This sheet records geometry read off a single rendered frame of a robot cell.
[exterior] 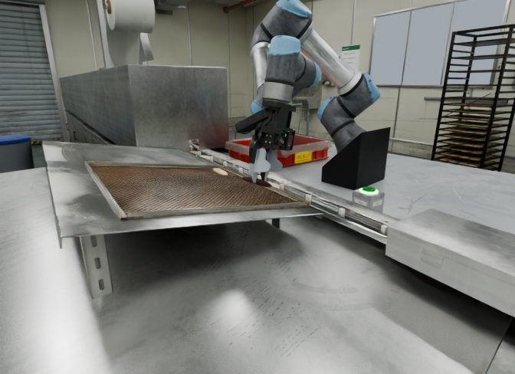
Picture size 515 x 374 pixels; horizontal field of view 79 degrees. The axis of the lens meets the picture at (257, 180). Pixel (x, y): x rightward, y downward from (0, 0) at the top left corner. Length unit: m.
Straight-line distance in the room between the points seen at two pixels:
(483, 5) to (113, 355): 5.49
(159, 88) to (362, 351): 1.44
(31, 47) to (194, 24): 3.51
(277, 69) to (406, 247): 0.49
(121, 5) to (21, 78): 5.70
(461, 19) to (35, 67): 7.43
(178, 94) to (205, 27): 7.23
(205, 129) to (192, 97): 0.18
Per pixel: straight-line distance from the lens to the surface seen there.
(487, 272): 0.69
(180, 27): 8.63
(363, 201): 1.02
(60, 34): 7.99
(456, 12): 5.71
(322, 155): 1.75
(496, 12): 5.50
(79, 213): 0.69
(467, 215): 1.20
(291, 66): 0.80
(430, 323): 0.67
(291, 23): 1.22
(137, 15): 2.35
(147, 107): 1.67
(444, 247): 0.71
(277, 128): 0.77
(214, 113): 1.81
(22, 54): 7.88
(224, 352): 0.56
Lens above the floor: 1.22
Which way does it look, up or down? 17 degrees down
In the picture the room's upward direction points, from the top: straight up
